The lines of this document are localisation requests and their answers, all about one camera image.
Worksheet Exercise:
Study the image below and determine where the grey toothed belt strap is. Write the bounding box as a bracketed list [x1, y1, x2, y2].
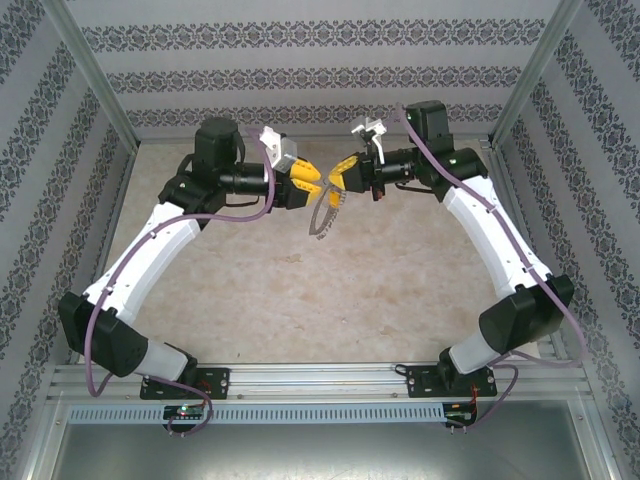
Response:
[308, 177, 349, 240]

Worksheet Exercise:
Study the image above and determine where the small green circuit board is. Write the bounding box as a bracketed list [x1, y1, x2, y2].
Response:
[444, 402, 479, 426]
[163, 403, 207, 421]

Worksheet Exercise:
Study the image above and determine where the aluminium table side rail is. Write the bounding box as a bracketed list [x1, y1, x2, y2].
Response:
[479, 139, 571, 361]

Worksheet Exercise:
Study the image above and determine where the aluminium frame post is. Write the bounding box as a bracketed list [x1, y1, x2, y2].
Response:
[487, 0, 586, 149]
[38, 0, 140, 149]

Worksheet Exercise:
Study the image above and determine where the long aluminium mounting rail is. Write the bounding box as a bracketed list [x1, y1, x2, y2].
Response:
[49, 363, 586, 401]

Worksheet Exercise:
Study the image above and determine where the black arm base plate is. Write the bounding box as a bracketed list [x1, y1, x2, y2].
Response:
[405, 364, 499, 400]
[139, 367, 232, 401]

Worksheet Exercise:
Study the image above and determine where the grey slotted cable duct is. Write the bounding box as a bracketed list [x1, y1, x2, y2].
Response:
[67, 403, 446, 424]

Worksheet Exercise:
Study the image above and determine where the aluminium tray frame rail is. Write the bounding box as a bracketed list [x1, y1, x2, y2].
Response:
[569, 399, 619, 480]

